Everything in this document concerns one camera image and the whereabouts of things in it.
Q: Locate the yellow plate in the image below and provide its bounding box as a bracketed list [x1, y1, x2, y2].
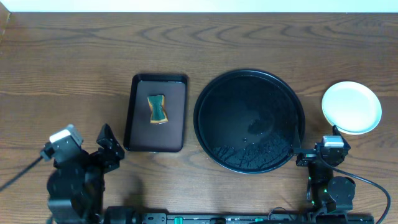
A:
[326, 118, 361, 135]

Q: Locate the light green plate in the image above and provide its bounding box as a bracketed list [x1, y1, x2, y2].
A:
[322, 81, 382, 134]

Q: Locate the green yellow sponge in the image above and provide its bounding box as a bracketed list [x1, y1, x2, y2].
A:
[147, 95, 169, 124]

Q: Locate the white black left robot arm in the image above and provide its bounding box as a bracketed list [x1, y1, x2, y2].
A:
[40, 124, 124, 223]

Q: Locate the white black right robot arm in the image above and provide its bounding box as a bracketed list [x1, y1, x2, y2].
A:
[292, 126, 356, 223]

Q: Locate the black rectangular tray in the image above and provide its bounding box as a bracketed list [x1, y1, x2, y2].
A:
[123, 73, 188, 152]

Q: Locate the black round tray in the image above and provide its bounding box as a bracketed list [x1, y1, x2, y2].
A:
[193, 69, 305, 174]

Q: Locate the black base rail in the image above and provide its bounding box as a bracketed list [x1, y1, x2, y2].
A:
[102, 212, 375, 224]

